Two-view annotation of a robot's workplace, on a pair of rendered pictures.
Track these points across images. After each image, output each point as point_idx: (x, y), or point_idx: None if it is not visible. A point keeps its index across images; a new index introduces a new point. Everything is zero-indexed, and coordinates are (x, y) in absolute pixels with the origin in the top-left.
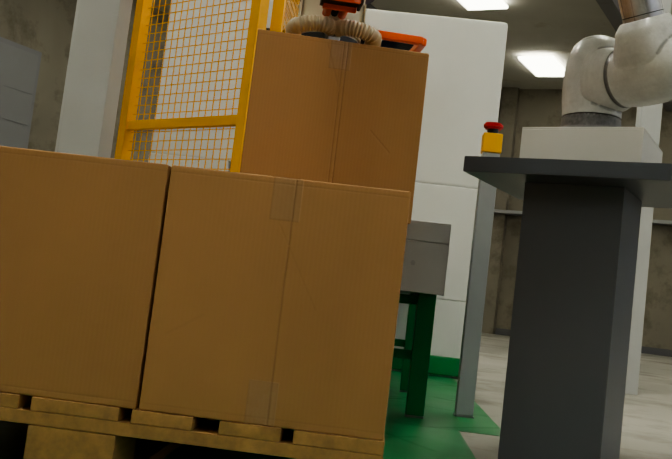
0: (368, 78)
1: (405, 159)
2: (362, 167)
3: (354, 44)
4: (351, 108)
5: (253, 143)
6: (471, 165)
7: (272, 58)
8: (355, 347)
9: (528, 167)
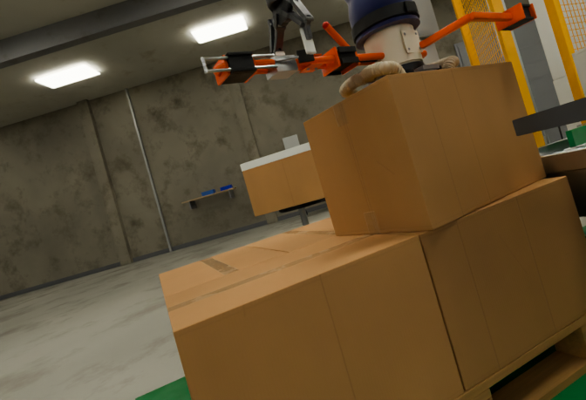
0: (360, 121)
1: (407, 175)
2: (384, 193)
3: (343, 101)
4: (360, 150)
5: (328, 196)
6: (519, 128)
7: (314, 138)
8: None
9: (562, 117)
